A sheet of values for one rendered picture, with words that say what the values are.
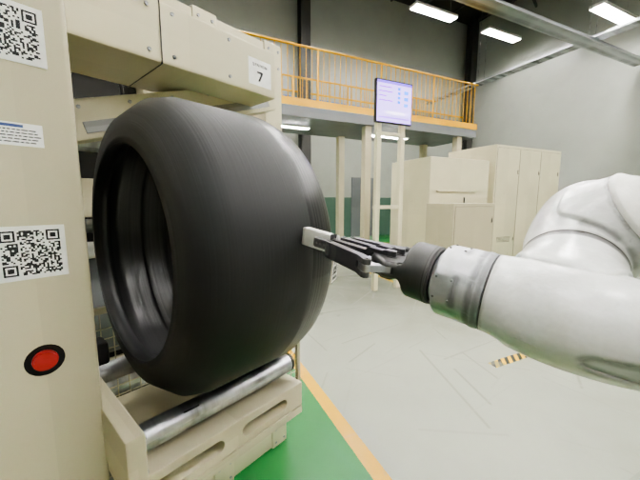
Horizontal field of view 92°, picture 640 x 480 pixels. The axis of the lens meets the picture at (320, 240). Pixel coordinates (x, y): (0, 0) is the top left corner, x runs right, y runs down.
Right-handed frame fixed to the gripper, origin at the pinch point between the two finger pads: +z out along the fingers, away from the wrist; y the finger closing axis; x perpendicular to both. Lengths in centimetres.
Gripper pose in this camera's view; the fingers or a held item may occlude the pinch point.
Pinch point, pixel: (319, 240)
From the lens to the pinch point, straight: 51.6
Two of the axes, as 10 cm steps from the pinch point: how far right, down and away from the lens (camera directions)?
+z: -7.4, -2.3, 6.3
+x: -1.1, 9.7, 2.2
